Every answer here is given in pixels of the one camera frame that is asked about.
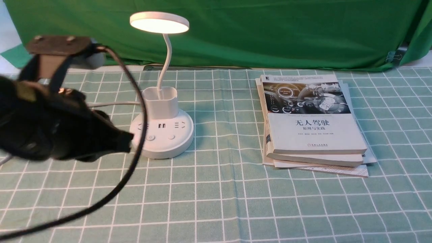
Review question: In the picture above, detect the metal binder clip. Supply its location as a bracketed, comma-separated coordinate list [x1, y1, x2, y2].
[385, 45, 408, 66]

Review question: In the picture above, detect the green checkered tablecloth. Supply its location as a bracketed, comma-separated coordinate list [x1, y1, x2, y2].
[12, 67, 432, 243]

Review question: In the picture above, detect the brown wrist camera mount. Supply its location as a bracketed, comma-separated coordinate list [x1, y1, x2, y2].
[18, 35, 105, 82]

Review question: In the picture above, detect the white lamp power cord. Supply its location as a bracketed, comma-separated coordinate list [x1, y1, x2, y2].
[88, 101, 142, 109]

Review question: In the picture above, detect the bottom white striped booklet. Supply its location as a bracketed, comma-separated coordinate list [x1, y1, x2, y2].
[255, 78, 369, 178]

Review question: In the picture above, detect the black cable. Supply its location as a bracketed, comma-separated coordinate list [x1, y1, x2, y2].
[0, 46, 148, 241]

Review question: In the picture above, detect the green backdrop cloth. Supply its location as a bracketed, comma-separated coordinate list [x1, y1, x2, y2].
[4, 0, 431, 71]

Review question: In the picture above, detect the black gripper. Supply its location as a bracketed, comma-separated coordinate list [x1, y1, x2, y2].
[1, 77, 134, 162]

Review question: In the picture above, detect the white book with car cover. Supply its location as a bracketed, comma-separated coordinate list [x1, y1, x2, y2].
[260, 74, 367, 154]

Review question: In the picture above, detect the white desk lamp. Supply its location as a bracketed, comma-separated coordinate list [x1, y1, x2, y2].
[130, 11, 194, 159]

